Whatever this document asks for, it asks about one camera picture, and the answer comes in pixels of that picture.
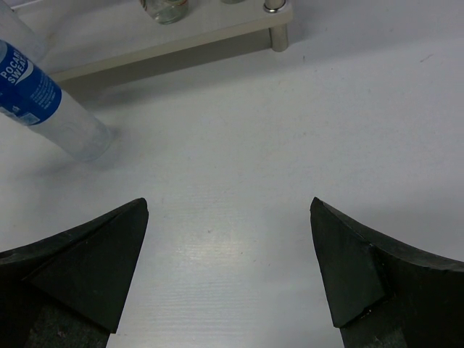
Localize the water bottle blue label front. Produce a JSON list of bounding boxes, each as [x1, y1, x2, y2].
[[1, 41, 112, 162]]

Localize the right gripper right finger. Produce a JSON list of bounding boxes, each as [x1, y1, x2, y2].
[[310, 198, 463, 347]]

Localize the water bottle blue label rear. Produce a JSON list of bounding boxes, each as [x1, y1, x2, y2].
[[1, 1, 49, 69]]

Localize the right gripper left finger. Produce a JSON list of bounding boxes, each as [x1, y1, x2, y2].
[[1, 198, 148, 347]]

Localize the water bottle blue label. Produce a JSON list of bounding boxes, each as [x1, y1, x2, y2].
[[1, 41, 112, 162], [1, 1, 49, 69]]

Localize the white two-tier shelf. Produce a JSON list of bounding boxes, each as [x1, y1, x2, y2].
[[14, 1, 294, 101]]

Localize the clear glass bottle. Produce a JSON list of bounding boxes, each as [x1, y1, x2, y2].
[[139, 0, 189, 25]]

